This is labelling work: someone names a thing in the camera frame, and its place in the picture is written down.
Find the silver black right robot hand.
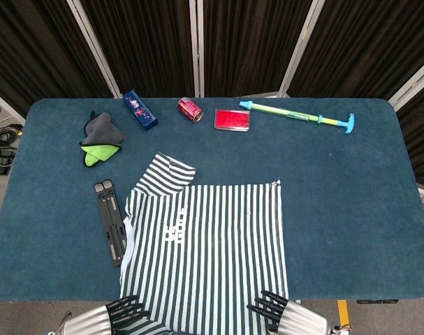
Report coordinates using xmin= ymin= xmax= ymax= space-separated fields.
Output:
xmin=246 ymin=290 xmax=333 ymax=335

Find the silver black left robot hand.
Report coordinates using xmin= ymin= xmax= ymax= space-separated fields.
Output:
xmin=63 ymin=295 xmax=153 ymax=335

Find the green white striped T-shirt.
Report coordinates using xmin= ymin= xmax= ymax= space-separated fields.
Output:
xmin=119 ymin=152 xmax=290 ymax=333

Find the yellow floor tape strip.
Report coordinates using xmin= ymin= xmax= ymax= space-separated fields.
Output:
xmin=337 ymin=299 xmax=351 ymax=327

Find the black folding laptop stand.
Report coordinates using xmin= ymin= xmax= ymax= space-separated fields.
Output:
xmin=93 ymin=179 xmax=129 ymax=268

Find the green grey microfiber cloth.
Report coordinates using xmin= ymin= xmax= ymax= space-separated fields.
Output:
xmin=78 ymin=110 xmax=126 ymax=168

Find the green blue toy water pump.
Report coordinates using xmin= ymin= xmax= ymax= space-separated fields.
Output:
xmin=239 ymin=100 xmax=356 ymax=135

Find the red ink pad case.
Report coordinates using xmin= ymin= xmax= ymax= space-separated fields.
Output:
xmin=213 ymin=107 xmax=251 ymax=133

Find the dark brown pleated curtain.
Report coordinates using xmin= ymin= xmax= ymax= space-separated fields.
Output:
xmin=79 ymin=0 xmax=200 ymax=98
xmin=288 ymin=0 xmax=424 ymax=101
xmin=203 ymin=0 xmax=314 ymax=98
xmin=0 ymin=0 xmax=115 ymax=118
xmin=395 ymin=82 xmax=424 ymax=189

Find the dark blue rectangular box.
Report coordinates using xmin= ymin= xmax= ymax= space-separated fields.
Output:
xmin=122 ymin=89 xmax=159 ymax=132

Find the red soda can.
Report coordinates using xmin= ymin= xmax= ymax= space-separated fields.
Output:
xmin=177 ymin=96 xmax=204 ymax=124

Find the black floor cable bundle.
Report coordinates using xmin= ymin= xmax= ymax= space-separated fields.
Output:
xmin=0 ymin=99 xmax=24 ymax=175

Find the white partition frame post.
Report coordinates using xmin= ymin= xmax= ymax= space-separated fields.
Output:
xmin=66 ymin=0 xmax=124 ymax=99
xmin=0 ymin=85 xmax=27 ymax=126
xmin=388 ymin=64 xmax=424 ymax=110
xmin=189 ymin=0 xmax=205 ymax=98
xmin=279 ymin=0 xmax=327 ymax=98

